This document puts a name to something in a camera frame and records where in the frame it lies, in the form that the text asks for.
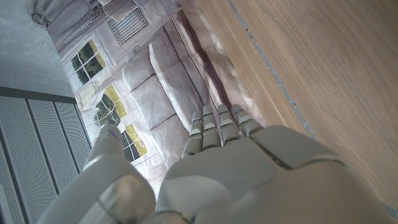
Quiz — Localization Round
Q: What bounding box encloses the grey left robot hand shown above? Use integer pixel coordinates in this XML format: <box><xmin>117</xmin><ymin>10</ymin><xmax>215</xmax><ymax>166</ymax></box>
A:
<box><xmin>37</xmin><ymin>104</ymin><xmax>398</xmax><ymax>224</ymax></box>

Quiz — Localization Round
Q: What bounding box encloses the grey tape outline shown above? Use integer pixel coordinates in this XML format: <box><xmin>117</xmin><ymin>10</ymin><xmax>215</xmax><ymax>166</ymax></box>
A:
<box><xmin>226</xmin><ymin>0</ymin><xmax>398</xmax><ymax>218</ymax></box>

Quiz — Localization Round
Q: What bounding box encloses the printed living room backdrop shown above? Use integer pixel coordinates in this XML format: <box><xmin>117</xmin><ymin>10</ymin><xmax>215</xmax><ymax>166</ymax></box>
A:
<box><xmin>29</xmin><ymin>0</ymin><xmax>268</xmax><ymax>200</ymax></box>

